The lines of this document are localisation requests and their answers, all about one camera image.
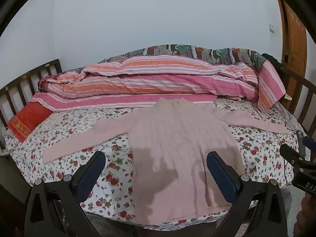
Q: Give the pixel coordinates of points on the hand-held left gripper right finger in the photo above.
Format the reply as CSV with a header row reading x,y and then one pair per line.
x,y
219,175

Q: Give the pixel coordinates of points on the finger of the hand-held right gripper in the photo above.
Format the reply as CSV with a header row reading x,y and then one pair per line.
x,y
291,154
302,140

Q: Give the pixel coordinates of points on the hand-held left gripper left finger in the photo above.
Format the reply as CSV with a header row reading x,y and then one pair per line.
x,y
91,172

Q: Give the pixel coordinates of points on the pink knit sweater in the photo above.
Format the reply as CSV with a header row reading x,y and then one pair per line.
x,y
172,133

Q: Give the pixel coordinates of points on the person's right hand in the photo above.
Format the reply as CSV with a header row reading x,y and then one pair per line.
x,y
307,217

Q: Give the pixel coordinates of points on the floral bed sheet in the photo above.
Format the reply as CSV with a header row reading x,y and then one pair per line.
x,y
74,128

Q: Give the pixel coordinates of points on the dark wooden footboard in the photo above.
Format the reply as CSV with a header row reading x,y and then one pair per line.
x,y
308,88

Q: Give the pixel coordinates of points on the red pillow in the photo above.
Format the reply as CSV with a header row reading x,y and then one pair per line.
x,y
27,121

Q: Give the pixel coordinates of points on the dark cloth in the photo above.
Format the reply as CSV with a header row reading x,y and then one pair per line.
x,y
271,60

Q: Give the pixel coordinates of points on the brown wooden door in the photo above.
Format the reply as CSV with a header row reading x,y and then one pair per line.
x,y
293,42

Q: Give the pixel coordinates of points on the pink orange striped quilt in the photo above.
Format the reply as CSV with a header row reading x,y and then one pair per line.
x,y
148,84

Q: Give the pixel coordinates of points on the dark wooden slatted headboard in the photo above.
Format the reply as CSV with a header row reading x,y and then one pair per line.
x,y
14,86

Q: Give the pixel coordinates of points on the dark floral patterned blanket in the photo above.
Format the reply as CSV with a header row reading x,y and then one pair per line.
x,y
197,51

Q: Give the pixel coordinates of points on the white wall switch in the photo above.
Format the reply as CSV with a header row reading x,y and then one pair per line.
x,y
271,27

